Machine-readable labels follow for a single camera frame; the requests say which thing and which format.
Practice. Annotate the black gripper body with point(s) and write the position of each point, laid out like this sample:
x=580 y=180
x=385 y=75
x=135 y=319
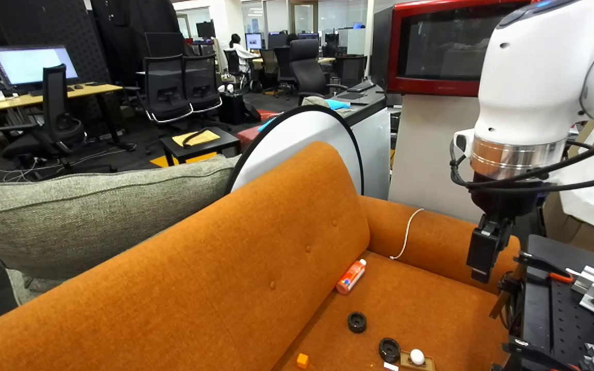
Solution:
x=510 y=200

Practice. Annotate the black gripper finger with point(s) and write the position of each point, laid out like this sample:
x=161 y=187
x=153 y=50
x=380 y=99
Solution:
x=531 y=228
x=486 y=249

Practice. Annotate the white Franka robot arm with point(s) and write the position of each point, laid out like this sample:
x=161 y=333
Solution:
x=536 y=84

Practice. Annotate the small white object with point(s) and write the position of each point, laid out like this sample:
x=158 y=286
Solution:
x=416 y=355

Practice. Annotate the black round object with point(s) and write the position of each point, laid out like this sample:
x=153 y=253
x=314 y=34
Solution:
x=388 y=352

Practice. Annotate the seated person in white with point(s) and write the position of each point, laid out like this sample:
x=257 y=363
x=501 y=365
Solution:
x=240 y=52

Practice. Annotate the cardboard box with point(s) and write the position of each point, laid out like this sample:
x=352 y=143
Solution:
x=587 y=240

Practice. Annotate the red black clamp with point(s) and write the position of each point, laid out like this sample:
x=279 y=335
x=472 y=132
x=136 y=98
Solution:
x=562 y=280

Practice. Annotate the white cabinet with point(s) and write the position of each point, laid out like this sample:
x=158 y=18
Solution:
x=427 y=152

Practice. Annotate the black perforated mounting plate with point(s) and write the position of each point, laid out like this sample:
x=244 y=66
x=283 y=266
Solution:
x=557 y=323

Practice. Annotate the small wooden block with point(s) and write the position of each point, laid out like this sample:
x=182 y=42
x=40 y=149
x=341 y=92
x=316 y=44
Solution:
x=430 y=365

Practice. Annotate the orange white tube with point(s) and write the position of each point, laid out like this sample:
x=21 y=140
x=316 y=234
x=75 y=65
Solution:
x=350 y=278

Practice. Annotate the white counter with dark top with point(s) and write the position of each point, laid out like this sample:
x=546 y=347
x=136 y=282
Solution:
x=375 y=152

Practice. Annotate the red black microwave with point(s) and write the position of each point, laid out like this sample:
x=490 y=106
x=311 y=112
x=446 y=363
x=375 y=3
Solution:
x=442 y=49

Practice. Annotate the black office chair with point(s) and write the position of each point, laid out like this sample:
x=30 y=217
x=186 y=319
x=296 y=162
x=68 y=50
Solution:
x=307 y=69
x=350 y=69
x=166 y=85
x=202 y=81
x=54 y=104

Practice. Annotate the small orange cube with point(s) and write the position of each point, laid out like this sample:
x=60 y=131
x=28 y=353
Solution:
x=302 y=359

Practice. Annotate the orange fabric sofa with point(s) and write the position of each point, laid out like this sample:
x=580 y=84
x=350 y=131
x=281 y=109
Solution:
x=206 y=274

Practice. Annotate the small black side table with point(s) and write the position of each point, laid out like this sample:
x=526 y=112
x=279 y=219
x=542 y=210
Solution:
x=200 y=148

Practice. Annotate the yellow flat item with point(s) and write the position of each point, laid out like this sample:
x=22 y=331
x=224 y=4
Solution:
x=197 y=139

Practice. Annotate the grey cushion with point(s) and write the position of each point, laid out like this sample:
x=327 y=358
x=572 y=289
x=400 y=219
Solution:
x=71 y=219

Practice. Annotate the wooden office desk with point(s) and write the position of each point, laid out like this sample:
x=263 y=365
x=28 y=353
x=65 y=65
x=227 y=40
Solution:
x=42 y=96

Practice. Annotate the computer monitor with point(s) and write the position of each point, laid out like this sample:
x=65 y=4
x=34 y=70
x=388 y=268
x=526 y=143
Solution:
x=31 y=65

